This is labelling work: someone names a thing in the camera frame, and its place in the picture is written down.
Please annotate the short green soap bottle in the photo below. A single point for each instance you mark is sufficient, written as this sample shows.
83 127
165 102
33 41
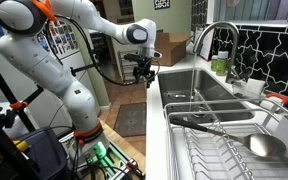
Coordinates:
214 59

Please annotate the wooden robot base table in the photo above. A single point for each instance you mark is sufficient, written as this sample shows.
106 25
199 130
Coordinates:
125 146

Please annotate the white refrigerator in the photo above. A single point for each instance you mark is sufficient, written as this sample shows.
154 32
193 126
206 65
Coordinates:
23 21

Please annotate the metal dish drying rack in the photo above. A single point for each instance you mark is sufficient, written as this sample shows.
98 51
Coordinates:
197 155

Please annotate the wire sink grid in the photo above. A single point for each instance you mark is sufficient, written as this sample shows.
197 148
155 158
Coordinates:
196 111

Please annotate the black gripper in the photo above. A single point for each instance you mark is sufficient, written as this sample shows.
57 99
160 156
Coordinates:
143 68

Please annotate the large metal serving spoon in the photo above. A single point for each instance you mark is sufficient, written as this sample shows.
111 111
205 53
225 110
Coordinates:
263 145

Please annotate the cardboard box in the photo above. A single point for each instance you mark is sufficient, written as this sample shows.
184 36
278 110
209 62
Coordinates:
172 46

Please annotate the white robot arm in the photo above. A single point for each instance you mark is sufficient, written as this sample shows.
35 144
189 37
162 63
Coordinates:
84 13

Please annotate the red handled white brush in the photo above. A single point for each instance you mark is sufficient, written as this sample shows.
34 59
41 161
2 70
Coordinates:
254 88

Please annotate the stainless steel sink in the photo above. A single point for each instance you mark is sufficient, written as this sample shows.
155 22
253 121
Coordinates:
215 95

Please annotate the patterned floor mat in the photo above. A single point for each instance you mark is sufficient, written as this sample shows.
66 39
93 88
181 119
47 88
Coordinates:
131 120

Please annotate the dark blue storage bin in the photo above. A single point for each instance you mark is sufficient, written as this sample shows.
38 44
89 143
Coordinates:
46 155

